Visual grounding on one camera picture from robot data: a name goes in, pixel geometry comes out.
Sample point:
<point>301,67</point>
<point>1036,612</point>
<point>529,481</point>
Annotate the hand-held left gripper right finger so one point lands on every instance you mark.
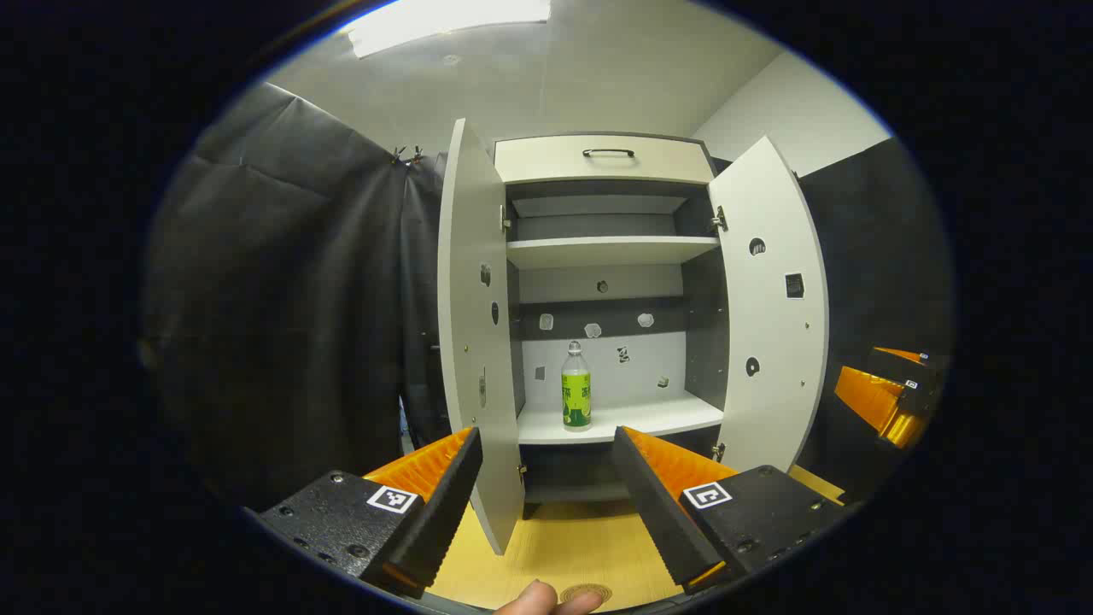
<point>657,512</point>

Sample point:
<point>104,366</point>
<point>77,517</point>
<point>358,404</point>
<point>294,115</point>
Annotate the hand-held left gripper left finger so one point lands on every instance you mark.
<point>444,512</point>

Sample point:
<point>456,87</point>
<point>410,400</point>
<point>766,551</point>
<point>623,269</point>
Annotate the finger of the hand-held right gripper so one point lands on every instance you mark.
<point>871,400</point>
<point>918,366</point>

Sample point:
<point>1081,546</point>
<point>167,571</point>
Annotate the white cabinet door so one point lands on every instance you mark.
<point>465,299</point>
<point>773,325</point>

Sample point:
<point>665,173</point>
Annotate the green label plastic bottle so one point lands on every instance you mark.
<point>576,401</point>

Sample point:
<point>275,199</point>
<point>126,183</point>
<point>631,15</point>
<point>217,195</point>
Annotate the white and grey cabinet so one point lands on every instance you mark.
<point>610,252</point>

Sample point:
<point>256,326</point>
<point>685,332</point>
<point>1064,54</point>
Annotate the white cabinet drawer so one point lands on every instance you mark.
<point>546,162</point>

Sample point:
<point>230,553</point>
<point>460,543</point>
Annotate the black backdrop cloth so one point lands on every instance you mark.
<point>282,299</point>
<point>871,256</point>

